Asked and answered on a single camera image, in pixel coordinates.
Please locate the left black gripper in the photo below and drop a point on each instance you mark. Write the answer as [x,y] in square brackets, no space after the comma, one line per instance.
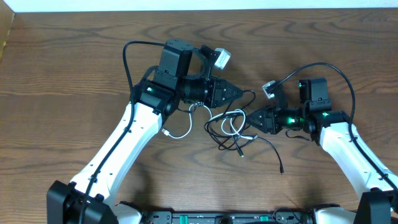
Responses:
[219,86]

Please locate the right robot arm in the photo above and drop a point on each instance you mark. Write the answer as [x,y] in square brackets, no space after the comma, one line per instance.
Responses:
[371,179]

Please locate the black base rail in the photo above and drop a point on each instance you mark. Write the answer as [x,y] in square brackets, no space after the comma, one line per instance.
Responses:
[280,216]

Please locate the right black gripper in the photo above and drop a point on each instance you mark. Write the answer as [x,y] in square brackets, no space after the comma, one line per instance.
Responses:
[269,119]

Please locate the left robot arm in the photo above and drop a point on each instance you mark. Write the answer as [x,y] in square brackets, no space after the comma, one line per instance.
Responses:
[184,74]

